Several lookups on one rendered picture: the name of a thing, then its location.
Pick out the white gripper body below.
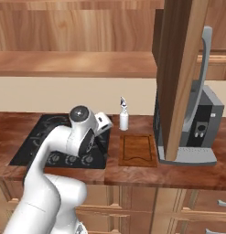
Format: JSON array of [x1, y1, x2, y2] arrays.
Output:
[[96, 119, 114, 137]]

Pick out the white spray bottle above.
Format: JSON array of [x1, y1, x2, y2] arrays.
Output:
[[118, 96, 130, 132]]

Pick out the wooden cutting board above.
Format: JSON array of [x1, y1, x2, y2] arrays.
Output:
[[118, 133, 158, 168]]

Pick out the wooden base cabinet door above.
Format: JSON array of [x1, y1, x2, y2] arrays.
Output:
[[75, 185, 131, 234]]

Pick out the wooden range hood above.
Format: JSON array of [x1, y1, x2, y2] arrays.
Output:
[[0, 50, 158, 79]]

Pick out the black hob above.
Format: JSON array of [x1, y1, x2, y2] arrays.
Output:
[[8, 113, 114, 170]]

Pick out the grey coffee machine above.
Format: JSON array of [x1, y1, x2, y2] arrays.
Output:
[[153, 80, 225, 167]]

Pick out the wooden drawer front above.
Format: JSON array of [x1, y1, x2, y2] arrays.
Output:
[[175, 219, 226, 234], [181, 189, 226, 221]]

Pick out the wooden wall cabinets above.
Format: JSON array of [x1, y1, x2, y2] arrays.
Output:
[[0, 0, 226, 80]]

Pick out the grey cabinet door handle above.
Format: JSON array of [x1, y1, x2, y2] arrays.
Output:
[[181, 26, 214, 130]]

